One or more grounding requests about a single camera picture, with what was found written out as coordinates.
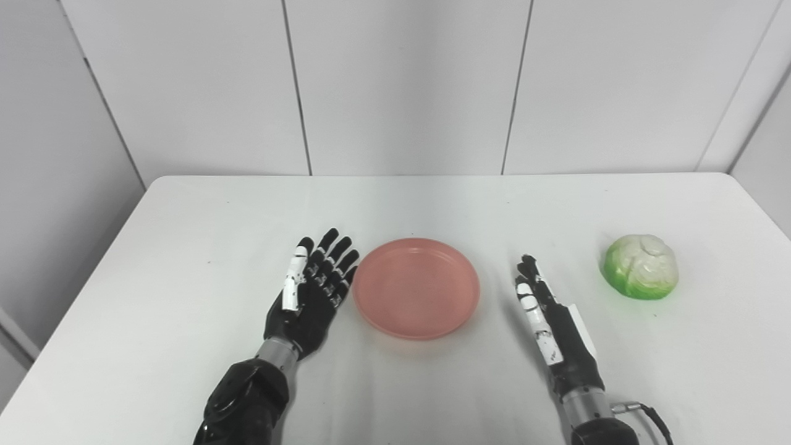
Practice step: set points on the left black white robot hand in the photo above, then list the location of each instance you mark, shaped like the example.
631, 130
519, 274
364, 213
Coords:
312, 296

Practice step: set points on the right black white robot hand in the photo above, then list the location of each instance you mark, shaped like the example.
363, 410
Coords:
556, 321

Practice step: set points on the green white cabbage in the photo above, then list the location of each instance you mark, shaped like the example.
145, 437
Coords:
641, 266

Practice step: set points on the pink plate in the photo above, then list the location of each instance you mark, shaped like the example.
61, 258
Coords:
416, 288

